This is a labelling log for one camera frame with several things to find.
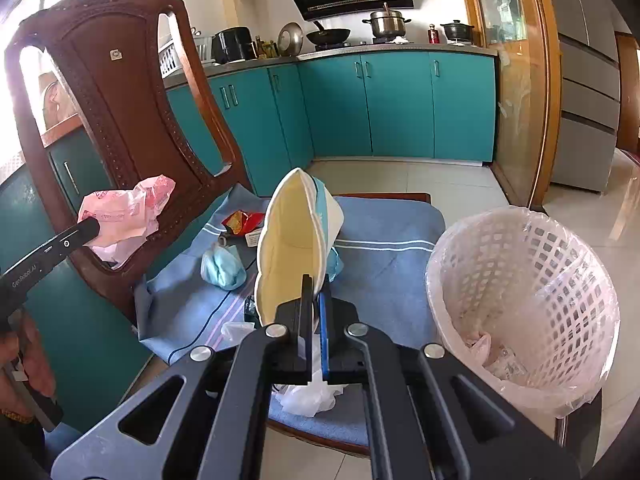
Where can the red snack wrapper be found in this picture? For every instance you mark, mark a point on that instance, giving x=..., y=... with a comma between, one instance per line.
x=240, y=221

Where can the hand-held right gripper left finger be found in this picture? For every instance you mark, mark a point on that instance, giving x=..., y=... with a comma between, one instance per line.
x=306, y=320

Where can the pink plastic basket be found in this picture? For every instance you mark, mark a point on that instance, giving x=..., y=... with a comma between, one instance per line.
x=500, y=260

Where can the condiment bottles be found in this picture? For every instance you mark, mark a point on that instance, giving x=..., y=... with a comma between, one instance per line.
x=266, y=49

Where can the gas stove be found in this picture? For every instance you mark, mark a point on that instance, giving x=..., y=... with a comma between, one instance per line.
x=360, y=45

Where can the black air fryer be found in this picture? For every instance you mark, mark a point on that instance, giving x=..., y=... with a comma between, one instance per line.
x=232, y=45

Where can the crumpled pale plastic bag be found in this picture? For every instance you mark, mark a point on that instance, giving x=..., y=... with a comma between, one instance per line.
x=477, y=346

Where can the clear plastic bin liner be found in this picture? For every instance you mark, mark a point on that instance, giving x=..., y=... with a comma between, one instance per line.
x=575, y=402

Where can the blue striped cloth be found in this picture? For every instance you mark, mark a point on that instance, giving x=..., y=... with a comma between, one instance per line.
x=390, y=270

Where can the wooden glass door frame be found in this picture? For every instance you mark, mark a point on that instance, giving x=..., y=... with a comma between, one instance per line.
x=537, y=110

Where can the white dish rack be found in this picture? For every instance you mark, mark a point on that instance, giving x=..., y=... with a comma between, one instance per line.
x=170, y=57

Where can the pink plastic bag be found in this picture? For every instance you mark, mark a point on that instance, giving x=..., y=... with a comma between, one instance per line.
x=125, y=210

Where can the black wok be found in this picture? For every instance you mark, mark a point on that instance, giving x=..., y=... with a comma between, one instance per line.
x=327, y=35

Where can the light blue face mask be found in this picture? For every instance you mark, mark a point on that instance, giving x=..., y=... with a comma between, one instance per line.
x=336, y=262
x=222, y=267

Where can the grey kitchen countertop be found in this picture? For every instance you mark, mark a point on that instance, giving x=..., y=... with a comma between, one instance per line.
x=380, y=50

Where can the white cloth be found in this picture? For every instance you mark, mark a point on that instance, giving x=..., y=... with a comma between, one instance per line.
x=300, y=400

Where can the wooden door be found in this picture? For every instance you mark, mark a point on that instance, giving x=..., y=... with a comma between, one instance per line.
x=629, y=90

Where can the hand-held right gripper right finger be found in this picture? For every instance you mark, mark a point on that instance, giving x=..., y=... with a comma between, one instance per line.
x=324, y=330

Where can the grey refrigerator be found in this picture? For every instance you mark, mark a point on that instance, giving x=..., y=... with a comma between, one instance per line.
x=585, y=85

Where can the brown wooden chair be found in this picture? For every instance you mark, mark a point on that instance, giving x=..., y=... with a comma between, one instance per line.
x=115, y=125

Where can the black clay pot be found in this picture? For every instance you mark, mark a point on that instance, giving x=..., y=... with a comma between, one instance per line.
x=456, y=31

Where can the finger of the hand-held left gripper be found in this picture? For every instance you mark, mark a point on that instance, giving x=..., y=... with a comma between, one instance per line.
x=75, y=237

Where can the teal kitchen cabinets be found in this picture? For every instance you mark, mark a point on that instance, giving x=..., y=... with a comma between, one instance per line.
x=400, y=105

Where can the red jar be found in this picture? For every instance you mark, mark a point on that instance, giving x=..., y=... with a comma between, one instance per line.
x=433, y=34

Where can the person's left hand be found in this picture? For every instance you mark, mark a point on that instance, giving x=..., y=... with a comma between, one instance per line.
x=36, y=360

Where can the round steel lid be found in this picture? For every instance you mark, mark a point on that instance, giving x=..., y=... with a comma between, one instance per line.
x=290, y=39

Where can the steel cooking pot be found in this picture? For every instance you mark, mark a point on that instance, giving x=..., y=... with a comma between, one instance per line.
x=386, y=24

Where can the long white printed box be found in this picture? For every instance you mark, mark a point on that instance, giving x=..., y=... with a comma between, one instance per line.
x=252, y=239

